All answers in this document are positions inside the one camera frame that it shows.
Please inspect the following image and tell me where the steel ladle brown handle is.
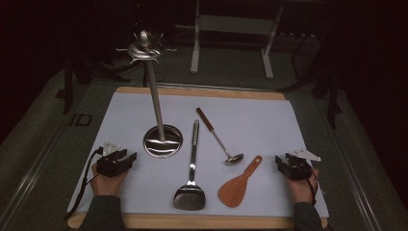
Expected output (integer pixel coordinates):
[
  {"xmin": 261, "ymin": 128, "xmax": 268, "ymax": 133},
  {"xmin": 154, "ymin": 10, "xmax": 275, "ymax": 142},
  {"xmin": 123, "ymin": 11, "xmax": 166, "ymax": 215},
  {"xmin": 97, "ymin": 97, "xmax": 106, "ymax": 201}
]
[{"xmin": 195, "ymin": 107, "xmax": 244, "ymax": 167}]

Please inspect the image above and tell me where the white table sheet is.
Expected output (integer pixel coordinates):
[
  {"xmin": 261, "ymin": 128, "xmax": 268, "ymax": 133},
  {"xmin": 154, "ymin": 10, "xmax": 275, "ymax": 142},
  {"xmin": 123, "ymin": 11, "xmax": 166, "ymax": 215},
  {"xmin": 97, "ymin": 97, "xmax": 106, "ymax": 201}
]
[{"xmin": 66, "ymin": 91, "xmax": 330, "ymax": 218}]

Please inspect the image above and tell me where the black stand leg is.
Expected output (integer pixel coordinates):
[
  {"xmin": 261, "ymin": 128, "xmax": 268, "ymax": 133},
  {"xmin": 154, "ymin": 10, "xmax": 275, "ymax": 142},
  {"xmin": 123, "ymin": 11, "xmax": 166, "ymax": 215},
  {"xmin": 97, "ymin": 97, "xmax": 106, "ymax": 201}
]
[
  {"xmin": 326, "ymin": 73, "xmax": 343, "ymax": 129},
  {"xmin": 62, "ymin": 57, "xmax": 75, "ymax": 115}
]

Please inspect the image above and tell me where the wooden rice paddle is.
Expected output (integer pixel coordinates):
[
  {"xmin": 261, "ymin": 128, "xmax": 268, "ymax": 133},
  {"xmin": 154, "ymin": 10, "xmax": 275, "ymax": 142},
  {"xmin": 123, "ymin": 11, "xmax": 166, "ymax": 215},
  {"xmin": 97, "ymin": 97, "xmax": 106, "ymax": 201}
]
[{"xmin": 217, "ymin": 155, "xmax": 264, "ymax": 209}]

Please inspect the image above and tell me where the steel utensil rack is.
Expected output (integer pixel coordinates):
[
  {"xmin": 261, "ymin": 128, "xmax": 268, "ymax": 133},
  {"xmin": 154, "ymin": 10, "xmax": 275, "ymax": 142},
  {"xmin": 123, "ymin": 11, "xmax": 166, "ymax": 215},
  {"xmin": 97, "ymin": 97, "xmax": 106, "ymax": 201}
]
[{"xmin": 115, "ymin": 30, "xmax": 185, "ymax": 159}]

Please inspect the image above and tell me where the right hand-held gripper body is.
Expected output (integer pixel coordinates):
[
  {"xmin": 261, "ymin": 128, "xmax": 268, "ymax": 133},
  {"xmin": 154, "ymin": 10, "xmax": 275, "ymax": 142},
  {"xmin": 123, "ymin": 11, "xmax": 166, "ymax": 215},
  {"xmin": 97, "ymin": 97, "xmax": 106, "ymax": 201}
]
[{"xmin": 284, "ymin": 148, "xmax": 322, "ymax": 182}]

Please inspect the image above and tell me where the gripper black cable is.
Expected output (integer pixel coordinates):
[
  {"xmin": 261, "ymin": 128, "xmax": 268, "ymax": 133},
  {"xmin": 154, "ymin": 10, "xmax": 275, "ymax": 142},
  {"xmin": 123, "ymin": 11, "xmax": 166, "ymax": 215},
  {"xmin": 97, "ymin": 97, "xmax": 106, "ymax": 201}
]
[
  {"xmin": 64, "ymin": 147, "xmax": 104, "ymax": 220},
  {"xmin": 306, "ymin": 169, "xmax": 319, "ymax": 206}
]

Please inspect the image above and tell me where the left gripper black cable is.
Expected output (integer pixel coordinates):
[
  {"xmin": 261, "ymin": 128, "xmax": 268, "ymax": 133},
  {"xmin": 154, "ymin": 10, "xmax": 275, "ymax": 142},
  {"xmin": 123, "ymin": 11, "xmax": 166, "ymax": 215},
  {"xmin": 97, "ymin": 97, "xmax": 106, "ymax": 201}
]
[{"xmin": 64, "ymin": 147, "xmax": 104, "ymax": 220}]

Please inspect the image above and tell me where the person's left hand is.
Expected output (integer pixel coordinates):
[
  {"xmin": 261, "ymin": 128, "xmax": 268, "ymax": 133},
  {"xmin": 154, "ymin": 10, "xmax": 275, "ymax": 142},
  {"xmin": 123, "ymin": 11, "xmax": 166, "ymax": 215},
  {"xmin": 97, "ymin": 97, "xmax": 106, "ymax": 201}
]
[{"xmin": 90, "ymin": 164, "xmax": 129, "ymax": 196}]

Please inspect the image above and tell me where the steel spatula turner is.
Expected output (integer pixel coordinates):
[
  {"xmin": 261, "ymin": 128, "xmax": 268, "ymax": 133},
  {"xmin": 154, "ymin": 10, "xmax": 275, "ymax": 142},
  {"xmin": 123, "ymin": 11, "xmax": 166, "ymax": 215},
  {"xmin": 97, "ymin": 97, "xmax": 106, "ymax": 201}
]
[{"xmin": 172, "ymin": 119, "xmax": 206, "ymax": 212}]

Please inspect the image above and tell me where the person's right hand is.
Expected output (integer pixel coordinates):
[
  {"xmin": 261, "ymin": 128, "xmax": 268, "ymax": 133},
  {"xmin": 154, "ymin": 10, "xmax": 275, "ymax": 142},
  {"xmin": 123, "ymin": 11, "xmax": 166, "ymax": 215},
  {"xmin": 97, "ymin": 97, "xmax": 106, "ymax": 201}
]
[{"xmin": 285, "ymin": 168, "xmax": 320, "ymax": 204}]

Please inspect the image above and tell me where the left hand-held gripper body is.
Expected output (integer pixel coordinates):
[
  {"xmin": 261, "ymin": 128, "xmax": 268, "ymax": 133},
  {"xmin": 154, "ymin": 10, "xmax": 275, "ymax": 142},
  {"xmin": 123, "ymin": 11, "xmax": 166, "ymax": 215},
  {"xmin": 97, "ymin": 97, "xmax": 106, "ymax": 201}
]
[{"xmin": 95, "ymin": 141, "xmax": 129, "ymax": 178}]

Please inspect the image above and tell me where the black rectangular floor frame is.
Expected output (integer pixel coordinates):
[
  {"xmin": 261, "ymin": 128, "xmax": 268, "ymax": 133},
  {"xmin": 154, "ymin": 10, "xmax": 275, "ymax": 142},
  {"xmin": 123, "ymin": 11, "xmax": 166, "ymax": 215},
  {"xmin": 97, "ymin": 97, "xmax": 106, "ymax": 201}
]
[{"xmin": 70, "ymin": 114, "xmax": 93, "ymax": 127}]

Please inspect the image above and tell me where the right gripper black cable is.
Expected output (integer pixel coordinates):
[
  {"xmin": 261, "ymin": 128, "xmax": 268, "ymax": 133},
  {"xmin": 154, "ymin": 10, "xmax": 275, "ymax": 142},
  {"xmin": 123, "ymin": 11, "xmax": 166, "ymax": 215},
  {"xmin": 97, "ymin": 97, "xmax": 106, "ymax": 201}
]
[{"xmin": 306, "ymin": 169, "xmax": 319, "ymax": 206}]

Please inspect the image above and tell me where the white metal frame stand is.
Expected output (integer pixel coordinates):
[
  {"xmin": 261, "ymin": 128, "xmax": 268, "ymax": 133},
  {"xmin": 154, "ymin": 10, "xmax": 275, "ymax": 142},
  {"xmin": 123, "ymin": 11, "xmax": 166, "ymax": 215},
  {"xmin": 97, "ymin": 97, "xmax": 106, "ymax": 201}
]
[{"xmin": 175, "ymin": 0, "xmax": 285, "ymax": 80}]

